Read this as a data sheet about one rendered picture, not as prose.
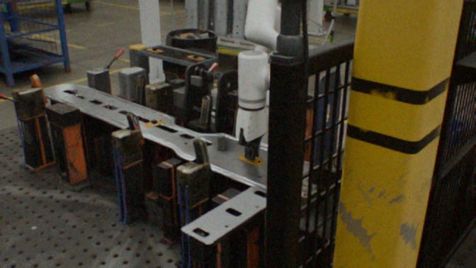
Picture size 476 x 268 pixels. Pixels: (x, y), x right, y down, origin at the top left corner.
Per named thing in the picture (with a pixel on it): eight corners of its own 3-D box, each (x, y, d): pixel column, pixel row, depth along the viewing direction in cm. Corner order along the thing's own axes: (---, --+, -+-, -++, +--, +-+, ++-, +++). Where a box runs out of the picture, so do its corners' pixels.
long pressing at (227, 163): (30, 94, 217) (30, 91, 217) (74, 83, 233) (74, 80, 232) (281, 200, 134) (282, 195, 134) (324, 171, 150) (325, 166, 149)
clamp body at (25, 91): (19, 168, 215) (4, 90, 200) (49, 157, 225) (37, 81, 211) (31, 176, 208) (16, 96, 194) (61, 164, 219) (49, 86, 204)
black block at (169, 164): (154, 242, 165) (148, 165, 153) (178, 229, 172) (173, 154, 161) (171, 252, 160) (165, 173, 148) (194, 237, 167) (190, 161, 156)
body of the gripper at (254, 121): (253, 96, 152) (253, 128, 157) (231, 104, 145) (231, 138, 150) (272, 101, 148) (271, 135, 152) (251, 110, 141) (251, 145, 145)
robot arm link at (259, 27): (300, 10, 154) (291, 97, 144) (251, 8, 157) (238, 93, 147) (299, -8, 146) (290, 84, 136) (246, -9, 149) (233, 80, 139)
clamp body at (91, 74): (91, 142, 240) (81, 71, 226) (109, 135, 248) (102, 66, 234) (102, 147, 234) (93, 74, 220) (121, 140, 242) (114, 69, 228)
